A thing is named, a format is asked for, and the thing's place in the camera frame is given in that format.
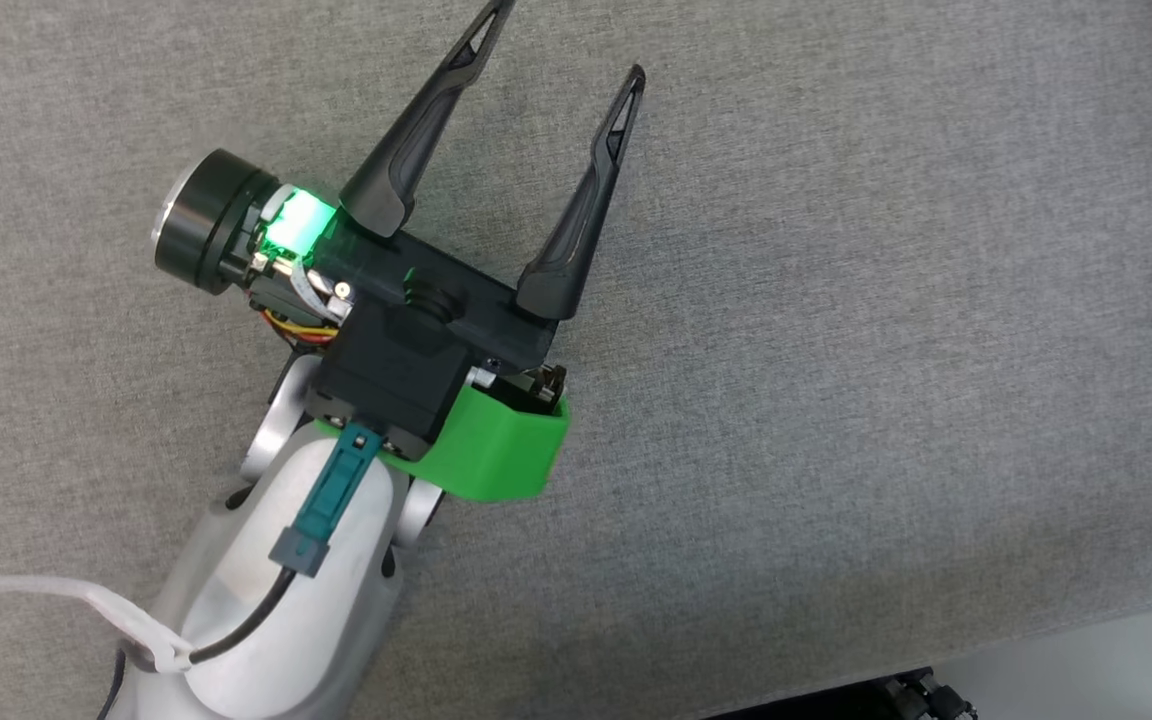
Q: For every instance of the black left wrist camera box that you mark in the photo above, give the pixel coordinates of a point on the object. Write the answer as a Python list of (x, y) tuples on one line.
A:
[(386, 385)]

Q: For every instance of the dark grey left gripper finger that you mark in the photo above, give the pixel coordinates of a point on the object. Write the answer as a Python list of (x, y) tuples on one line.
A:
[(406, 150)]

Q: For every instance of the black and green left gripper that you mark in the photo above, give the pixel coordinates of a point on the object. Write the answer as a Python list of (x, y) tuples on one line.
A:
[(496, 450)]

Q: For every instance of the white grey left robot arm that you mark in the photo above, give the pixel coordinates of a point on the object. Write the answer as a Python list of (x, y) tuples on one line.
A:
[(336, 620)]

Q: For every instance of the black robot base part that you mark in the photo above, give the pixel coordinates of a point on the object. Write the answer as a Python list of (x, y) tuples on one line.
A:
[(926, 698)]

